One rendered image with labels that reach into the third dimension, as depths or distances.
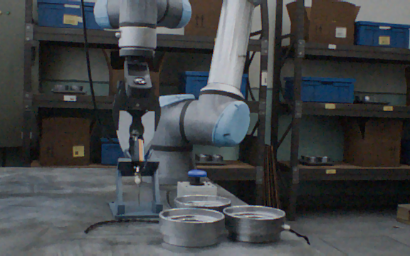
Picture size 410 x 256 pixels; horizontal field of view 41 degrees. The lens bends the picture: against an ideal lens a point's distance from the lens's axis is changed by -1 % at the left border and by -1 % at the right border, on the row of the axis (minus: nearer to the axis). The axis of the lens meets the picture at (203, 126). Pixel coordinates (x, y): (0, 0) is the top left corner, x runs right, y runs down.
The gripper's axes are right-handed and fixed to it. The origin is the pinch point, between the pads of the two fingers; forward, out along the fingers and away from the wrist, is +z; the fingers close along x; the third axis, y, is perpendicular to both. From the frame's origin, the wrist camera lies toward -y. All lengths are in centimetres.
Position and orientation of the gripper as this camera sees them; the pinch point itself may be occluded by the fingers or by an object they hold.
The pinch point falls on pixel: (135, 149)
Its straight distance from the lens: 112.9
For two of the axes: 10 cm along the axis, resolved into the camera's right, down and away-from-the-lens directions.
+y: -2.4, -0.6, 9.7
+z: -0.3, 10.0, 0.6
